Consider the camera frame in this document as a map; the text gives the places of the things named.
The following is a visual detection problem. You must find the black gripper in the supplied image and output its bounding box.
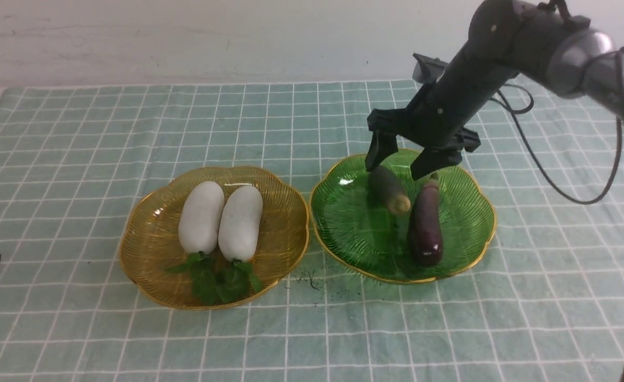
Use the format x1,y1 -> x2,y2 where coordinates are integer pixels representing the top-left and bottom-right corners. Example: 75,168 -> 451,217
365,80 -> 482,181

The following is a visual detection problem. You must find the amber glass plate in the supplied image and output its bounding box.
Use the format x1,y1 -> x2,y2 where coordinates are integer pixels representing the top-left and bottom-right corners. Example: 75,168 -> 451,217
118,166 -> 310,310

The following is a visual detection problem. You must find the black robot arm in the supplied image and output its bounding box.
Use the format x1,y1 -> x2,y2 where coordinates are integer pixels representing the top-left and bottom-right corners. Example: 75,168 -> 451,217
365,1 -> 624,180

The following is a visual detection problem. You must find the green glass plate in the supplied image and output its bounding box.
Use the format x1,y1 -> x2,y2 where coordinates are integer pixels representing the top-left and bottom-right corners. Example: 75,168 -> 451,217
310,149 -> 497,284

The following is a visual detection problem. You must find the white radish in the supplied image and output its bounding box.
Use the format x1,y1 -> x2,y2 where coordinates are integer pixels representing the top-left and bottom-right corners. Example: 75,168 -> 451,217
191,185 -> 264,306
165,181 -> 225,273

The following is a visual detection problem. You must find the green checkered tablecloth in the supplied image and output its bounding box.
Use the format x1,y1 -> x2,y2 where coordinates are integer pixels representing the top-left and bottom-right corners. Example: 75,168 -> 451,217
0,80 -> 624,381

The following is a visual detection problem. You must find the dark purple eggplant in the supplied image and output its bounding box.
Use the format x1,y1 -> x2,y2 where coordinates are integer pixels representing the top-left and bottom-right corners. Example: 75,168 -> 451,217
407,172 -> 443,267

